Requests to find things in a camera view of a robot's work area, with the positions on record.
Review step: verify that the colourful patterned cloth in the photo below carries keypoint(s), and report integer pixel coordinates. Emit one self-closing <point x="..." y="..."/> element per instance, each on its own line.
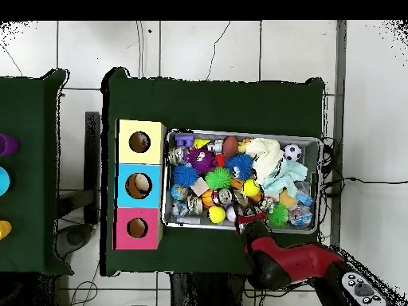
<point x="143" y="142"/>

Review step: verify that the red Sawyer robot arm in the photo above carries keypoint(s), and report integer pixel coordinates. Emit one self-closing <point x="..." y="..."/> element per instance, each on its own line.
<point x="287" y="258"/>

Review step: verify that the shallow mesh bin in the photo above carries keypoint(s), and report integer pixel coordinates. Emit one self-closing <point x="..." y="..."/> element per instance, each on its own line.
<point x="204" y="225"/>

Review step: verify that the wooden box with three holes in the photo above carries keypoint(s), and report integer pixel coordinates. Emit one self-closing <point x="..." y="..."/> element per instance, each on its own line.
<point x="153" y="197"/>

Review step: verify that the yellow smiley ball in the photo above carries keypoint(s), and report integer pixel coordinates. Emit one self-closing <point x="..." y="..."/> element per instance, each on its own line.
<point x="251" y="188"/>

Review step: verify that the plain yellow ball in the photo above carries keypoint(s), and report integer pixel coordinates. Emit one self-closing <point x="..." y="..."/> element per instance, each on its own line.
<point x="216" y="214"/>

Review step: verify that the mint green cloth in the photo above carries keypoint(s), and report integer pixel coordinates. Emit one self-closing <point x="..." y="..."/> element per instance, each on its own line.
<point x="280" y="181"/>

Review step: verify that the green spiky rubber ball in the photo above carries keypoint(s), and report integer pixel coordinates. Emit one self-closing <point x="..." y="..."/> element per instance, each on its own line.
<point x="218" y="178"/>

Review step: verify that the blue spiky rubber ball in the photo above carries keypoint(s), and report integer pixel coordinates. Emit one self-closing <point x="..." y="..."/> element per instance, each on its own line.
<point x="185" y="175"/>
<point x="239" y="165"/>

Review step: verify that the cream waffle cloth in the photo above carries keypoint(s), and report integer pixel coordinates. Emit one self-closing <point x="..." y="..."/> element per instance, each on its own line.
<point x="266" y="157"/>

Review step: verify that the brown toy football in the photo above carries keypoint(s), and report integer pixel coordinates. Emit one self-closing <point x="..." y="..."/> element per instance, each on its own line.
<point x="230" y="146"/>

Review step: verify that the purple spiky monster toy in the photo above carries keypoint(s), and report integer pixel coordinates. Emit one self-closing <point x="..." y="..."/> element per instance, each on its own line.
<point x="200" y="160"/>

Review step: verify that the black and white soccer ball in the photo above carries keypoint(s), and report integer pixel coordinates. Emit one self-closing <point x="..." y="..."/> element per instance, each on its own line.
<point x="292" y="152"/>

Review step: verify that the dark green table cloth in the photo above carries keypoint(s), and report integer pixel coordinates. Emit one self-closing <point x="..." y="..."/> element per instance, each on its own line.
<point x="223" y="105"/>

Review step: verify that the black stand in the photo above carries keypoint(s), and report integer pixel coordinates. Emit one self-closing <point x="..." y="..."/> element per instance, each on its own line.
<point x="92" y="143"/>

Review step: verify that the dark green side-table cloth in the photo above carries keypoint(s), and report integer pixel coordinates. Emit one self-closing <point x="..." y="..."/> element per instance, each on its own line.
<point x="28" y="111"/>

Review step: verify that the yellow plastic cup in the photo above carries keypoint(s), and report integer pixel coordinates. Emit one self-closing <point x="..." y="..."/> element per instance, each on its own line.
<point x="4" y="229"/>

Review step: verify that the cyan plastic cup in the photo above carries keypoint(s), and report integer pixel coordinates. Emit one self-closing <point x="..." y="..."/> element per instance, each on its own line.
<point x="3" y="181"/>

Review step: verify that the purple plastic cup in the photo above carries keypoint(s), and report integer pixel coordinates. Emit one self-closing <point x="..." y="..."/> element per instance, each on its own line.
<point x="9" y="145"/>

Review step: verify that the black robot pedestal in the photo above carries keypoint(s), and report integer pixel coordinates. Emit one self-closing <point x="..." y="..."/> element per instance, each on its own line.
<point x="204" y="291"/>

